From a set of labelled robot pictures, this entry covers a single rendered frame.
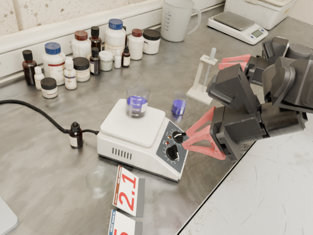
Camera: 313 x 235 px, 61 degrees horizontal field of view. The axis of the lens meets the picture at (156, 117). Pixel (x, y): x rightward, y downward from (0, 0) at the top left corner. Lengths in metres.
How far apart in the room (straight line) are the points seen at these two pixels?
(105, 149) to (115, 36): 0.44
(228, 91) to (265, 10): 1.14
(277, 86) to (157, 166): 0.31
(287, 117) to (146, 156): 0.29
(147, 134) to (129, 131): 0.04
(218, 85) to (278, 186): 0.37
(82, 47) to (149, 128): 0.40
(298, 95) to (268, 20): 1.18
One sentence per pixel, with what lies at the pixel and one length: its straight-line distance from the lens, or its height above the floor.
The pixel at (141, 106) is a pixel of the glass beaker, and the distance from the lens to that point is 0.58.
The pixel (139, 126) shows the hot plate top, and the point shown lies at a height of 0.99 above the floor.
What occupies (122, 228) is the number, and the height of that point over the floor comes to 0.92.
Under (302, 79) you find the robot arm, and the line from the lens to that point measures 0.38.
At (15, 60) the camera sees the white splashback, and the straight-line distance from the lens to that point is 0.88.
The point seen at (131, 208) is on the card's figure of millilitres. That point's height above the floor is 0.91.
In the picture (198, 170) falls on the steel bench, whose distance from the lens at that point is 0.65.
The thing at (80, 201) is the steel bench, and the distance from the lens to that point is 0.58.
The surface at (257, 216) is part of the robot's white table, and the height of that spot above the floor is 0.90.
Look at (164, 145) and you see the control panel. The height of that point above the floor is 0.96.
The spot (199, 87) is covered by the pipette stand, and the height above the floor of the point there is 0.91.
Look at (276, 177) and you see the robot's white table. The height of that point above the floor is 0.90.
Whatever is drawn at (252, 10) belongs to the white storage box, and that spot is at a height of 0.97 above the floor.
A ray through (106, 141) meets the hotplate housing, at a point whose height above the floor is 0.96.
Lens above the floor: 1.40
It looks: 41 degrees down
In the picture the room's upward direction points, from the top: 11 degrees clockwise
